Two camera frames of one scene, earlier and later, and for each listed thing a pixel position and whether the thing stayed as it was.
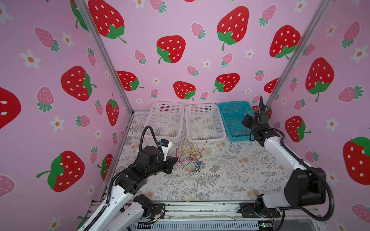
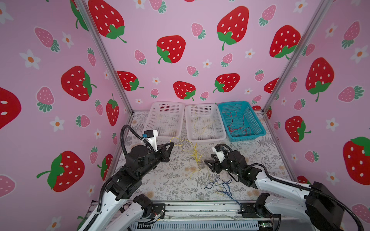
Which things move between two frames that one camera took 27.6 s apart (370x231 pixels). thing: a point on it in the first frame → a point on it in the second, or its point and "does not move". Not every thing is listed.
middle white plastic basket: x=204 y=122 does not move
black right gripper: x=247 y=119 → x=217 y=163
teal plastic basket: x=233 y=113 does not move
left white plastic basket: x=165 y=120 does not move
